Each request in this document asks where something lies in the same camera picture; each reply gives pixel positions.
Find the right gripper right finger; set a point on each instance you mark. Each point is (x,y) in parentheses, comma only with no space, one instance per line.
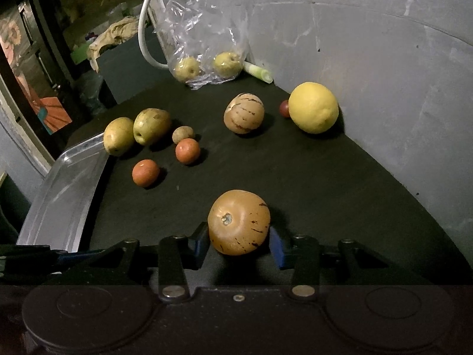
(349,263)

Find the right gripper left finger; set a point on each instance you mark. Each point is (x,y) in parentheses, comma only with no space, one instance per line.
(126,263)

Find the orange tangerine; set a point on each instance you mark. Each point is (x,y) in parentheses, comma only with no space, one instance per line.
(187,151)
(145,173)

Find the green yellow pear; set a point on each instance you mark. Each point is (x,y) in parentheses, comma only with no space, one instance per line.
(150,124)

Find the small brown fruit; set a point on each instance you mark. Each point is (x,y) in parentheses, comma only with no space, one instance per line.
(182,132)

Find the yellow lemon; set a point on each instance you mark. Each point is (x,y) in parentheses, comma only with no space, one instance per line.
(313,107)

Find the small red fruit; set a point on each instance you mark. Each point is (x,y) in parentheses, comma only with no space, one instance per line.
(284,109)

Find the pale striped melon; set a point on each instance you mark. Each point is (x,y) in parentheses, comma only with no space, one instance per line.
(244,113)

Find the metal tray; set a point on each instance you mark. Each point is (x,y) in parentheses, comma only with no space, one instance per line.
(59,212)

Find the dark grey cabinet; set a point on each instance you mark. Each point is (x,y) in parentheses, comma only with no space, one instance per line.
(126,72)

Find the green onion stalk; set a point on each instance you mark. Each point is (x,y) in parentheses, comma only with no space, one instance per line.
(258,72)

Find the bagged pear left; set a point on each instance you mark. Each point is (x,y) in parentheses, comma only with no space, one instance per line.
(187,69)

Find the bagged pear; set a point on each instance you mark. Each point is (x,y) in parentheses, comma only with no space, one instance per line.
(187,69)
(227,64)

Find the bagged pear right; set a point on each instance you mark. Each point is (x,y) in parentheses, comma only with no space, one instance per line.
(227,64)

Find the clear plastic bag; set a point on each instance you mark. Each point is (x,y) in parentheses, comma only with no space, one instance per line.
(200,29)

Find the beige crumpled cloth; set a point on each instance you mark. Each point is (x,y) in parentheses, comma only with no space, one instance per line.
(118,33)

